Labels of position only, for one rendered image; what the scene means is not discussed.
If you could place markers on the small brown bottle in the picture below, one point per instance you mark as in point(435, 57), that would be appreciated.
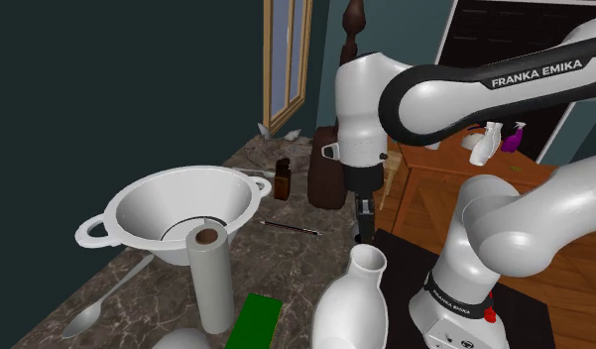
point(282, 183)

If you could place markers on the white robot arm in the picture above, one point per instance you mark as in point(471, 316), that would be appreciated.
point(510, 227)

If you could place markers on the wooden framed window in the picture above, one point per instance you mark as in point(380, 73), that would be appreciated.
point(284, 63)

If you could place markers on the wooden table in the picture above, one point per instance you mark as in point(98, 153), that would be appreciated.
point(437, 164)

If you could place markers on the small white pointed object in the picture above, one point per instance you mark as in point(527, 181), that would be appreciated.
point(292, 135)
point(263, 131)

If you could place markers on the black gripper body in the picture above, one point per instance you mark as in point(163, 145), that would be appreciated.
point(363, 178)

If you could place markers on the white rounded object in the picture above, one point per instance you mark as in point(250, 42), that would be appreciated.
point(181, 339)

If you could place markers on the dark window with white frame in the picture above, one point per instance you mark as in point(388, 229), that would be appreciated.
point(500, 29)

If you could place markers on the silver spoon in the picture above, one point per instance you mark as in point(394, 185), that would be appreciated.
point(87, 319)

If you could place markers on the white vase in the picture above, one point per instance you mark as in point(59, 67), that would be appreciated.
point(348, 309)

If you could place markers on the white paper towel roll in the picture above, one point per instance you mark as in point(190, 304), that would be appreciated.
point(211, 285)

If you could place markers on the green flat box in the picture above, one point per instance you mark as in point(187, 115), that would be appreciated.
point(256, 321)

